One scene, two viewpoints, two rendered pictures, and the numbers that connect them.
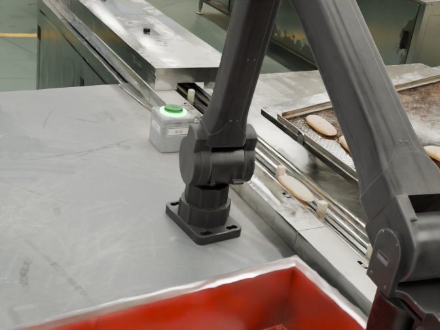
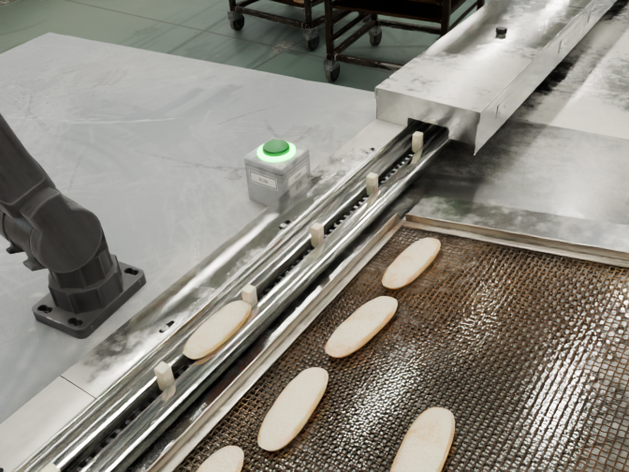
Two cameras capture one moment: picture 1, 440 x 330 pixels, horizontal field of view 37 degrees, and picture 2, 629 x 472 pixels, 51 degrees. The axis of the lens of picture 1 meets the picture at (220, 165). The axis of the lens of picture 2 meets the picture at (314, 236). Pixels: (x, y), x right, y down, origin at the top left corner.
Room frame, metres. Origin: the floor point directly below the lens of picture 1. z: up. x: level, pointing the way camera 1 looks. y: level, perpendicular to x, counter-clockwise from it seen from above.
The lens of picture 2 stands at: (0.97, -0.67, 1.38)
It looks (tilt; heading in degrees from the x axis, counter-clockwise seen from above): 37 degrees down; 66
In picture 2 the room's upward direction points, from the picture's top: 3 degrees counter-clockwise
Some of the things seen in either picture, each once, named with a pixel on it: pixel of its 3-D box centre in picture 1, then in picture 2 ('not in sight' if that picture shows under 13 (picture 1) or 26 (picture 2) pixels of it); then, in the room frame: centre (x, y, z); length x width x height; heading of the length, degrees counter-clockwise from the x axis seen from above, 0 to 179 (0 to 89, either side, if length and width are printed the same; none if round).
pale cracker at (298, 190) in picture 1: (295, 186); (218, 327); (1.08, -0.14, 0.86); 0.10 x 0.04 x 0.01; 30
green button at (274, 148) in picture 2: (173, 110); (276, 150); (1.26, 0.11, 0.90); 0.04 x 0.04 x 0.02
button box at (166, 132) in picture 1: (171, 135); (281, 184); (1.26, 0.11, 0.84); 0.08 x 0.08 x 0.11; 30
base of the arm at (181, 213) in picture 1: (205, 202); (84, 274); (0.96, 0.02, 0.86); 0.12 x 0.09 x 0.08; 36
